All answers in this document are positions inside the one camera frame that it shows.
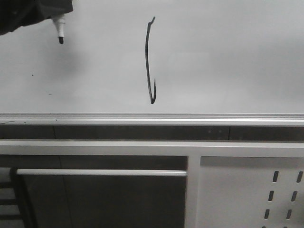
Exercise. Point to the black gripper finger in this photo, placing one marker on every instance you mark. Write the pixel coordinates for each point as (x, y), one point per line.
(19, 13)

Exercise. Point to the white black-tip whiteboard marker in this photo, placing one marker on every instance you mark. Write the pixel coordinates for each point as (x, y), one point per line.
(59, 22)

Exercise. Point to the white whiteboard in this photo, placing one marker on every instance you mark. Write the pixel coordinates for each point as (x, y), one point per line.
(221, 62)

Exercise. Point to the grey striped fabric panel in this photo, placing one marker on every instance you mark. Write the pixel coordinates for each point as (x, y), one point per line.
(9, 210)

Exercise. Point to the white perforated pegboard panel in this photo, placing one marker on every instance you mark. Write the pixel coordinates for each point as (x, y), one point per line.
(243, 192)

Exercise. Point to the white metal stand frame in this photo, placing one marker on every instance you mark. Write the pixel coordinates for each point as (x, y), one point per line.
(194, 151)

